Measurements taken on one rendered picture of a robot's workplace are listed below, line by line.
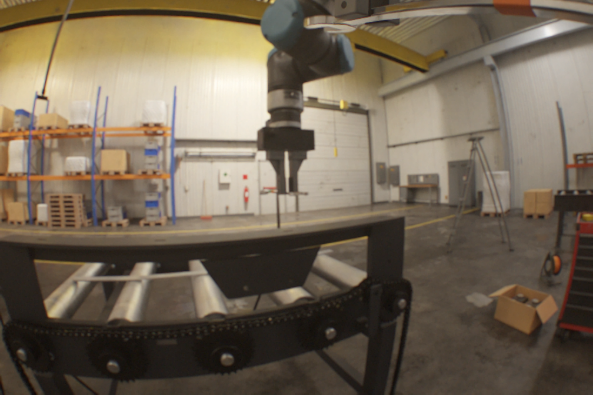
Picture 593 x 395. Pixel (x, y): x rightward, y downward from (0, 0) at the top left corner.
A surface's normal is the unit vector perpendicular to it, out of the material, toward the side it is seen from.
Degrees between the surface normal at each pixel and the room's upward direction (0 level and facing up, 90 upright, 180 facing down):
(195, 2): 90
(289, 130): 90
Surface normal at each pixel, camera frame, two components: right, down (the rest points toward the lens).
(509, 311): -0.98, 0.02
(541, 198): -0.91, 0.01
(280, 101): -0.18, -0.02
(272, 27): -0.60, 0.05
